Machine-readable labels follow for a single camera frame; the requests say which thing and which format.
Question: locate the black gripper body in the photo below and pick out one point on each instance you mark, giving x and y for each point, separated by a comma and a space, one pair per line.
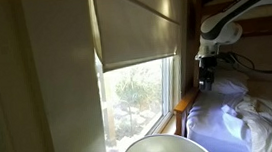
206, 67

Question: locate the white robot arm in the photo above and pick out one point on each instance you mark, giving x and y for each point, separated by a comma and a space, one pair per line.
217, 30

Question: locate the white framed window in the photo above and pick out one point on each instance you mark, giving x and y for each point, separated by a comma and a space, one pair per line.
137, 101

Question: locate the beige roman window blind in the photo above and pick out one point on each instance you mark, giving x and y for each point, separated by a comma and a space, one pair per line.
129, 32

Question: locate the white pillow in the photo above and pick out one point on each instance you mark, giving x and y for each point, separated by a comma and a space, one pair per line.
230, 82

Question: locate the white crumpled bedsheet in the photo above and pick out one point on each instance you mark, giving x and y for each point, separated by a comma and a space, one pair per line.
231, 123

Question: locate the white table lamp shade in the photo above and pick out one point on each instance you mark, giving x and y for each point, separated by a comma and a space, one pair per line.
163, 150

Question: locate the wooden bed frame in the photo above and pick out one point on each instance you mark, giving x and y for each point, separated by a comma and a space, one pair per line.
204, 9

